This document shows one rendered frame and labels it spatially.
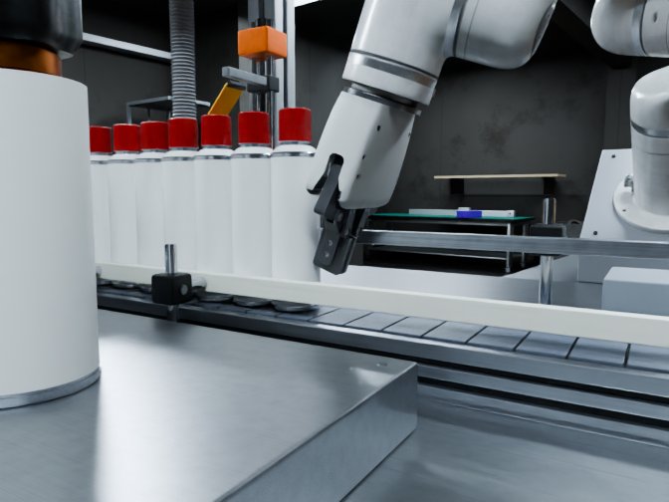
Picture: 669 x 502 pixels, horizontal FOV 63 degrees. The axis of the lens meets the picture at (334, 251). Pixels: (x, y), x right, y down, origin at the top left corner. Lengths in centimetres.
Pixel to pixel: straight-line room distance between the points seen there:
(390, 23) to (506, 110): 761
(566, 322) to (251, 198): 32
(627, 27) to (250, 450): 84
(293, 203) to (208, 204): 11
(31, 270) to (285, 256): 27
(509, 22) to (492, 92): 772
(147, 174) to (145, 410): 40
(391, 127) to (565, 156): 729
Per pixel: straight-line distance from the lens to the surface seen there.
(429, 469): 37
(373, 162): 50
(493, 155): 809
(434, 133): 850
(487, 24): 49
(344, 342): 50
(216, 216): 61
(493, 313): 46
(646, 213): 118
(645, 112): 104
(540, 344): 48
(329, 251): 54
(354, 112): 49
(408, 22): 49
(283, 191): 55
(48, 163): 36
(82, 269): 37
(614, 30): 99
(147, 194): 69
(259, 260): 58
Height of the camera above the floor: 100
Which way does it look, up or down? 6 degrees down
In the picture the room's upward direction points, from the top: straight up
